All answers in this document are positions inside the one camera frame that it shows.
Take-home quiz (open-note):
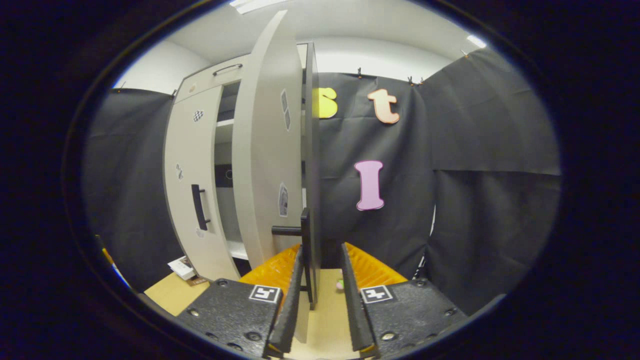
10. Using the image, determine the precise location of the black backdrop cloth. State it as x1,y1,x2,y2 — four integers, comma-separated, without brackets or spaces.
80,47,562,316

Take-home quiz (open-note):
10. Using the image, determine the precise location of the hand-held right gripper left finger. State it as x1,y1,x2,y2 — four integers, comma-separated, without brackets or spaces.
175,243,305,359

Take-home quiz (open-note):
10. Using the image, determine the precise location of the grey cabinet door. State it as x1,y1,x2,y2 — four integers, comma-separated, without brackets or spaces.
231,10,312,345
163,85,241,282

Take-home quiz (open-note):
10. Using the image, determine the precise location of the grey double-door shoe cabinet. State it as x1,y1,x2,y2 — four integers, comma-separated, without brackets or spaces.
162,42,322,301

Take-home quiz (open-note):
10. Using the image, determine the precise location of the large ceiling light panel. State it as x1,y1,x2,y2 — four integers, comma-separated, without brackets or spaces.
230,0,291,15

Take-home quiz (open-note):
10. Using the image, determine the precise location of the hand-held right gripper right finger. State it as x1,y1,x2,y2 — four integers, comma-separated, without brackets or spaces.
341,242,469,358

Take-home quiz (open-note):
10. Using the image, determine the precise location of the white cardboard box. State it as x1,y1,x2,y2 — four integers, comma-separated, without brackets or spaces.
167,256,197,281

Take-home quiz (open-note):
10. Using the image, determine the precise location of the grey cabinet drawer front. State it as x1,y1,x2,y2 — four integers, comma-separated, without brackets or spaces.
175,44,308,103

